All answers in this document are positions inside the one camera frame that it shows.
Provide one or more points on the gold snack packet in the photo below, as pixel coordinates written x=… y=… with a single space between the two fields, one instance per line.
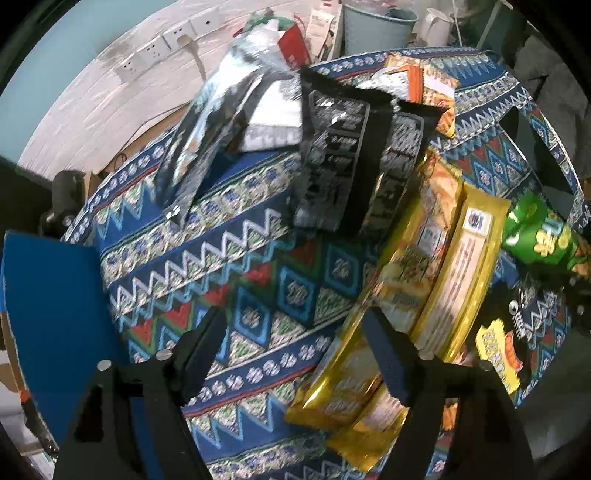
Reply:
x=415 y=258

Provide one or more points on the yellow white-label snack packet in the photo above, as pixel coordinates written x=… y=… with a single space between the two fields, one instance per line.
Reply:
x=466 y=277

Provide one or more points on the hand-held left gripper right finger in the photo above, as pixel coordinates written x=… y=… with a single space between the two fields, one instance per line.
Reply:
x=390 y=364

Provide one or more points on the white electric kettle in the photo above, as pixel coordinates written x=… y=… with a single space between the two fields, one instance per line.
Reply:
x=436 y=27

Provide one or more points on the white printed cartons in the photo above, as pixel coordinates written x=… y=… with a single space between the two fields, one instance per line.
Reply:
x=321 y=21

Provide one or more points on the white and silver snack packet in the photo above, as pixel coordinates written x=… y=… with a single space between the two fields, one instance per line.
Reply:
x=272 y=115

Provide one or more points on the black device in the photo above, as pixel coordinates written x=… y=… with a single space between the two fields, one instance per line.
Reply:
x=64 y=194

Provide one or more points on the red and white paper bag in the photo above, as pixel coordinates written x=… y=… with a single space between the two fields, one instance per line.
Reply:
x=293 y=44

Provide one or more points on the orange snack packet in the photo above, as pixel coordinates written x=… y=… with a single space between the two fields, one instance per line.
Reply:
x=438 y=92

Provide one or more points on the white wall socket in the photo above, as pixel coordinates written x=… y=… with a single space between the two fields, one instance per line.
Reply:
x=175 y=36
x=205 y=21
x=131 y=69
x=154 y=51

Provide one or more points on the patterned blue tablecloth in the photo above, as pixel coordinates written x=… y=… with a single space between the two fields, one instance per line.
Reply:
x=258 y=286

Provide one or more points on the large silver snack bag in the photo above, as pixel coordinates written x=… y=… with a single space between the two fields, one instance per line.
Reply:
x=207 y=120

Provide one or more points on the green chip bag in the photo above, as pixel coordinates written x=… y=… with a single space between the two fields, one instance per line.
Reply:
x=540 y=235

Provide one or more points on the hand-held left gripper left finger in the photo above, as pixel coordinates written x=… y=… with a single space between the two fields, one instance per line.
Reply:
x=205 y=355

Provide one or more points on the black and yellow snack packet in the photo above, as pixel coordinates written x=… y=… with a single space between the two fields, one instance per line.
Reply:
x=498 y=350

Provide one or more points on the silver orange-edged snack packet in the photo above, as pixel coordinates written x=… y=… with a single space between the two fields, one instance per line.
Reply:
x=388 y=83

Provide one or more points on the blue cardboard box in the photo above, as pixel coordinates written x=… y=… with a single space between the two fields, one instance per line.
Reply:
x=55 y=314

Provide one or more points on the grey cloth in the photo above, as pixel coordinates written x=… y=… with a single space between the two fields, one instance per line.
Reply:
x=558 y=83

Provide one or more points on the light blue waste bin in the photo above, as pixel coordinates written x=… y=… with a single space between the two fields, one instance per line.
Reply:
x=374 y=32

